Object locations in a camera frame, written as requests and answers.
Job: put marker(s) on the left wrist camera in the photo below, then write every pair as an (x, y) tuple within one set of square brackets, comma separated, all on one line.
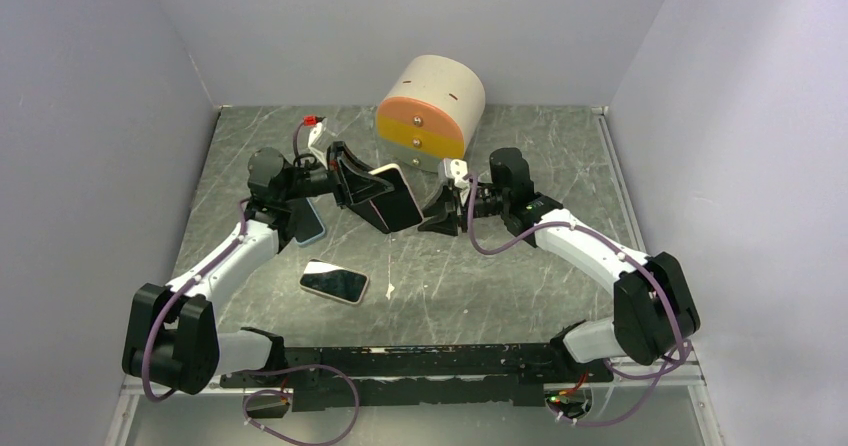
[(316, 126)]

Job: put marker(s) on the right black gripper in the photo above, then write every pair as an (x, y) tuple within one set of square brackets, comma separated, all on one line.
[(444, 214)]

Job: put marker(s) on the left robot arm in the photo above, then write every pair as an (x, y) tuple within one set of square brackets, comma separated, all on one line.
[(173, 343)]

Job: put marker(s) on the bare black phone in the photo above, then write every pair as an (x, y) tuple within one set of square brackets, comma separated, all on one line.
[(390, 213)]

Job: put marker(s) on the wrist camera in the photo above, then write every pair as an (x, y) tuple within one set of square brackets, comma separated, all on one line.
[(316, 126), (454, 171)]

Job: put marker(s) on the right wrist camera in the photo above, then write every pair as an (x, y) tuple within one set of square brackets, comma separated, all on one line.
[(454, 171)]

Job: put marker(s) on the round pastel drawer cabinet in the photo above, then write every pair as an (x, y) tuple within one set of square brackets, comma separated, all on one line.
[(431, 113)]

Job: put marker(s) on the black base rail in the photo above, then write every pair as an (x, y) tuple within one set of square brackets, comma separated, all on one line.
[(518, 373)]

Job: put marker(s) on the phone in cream case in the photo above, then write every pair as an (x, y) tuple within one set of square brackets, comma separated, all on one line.
[(334, 282)]

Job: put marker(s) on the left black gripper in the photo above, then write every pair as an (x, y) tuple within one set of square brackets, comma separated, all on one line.
[(352, 181)]

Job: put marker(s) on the phone in blue case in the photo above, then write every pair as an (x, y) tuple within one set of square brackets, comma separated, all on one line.
[(308, 227)]

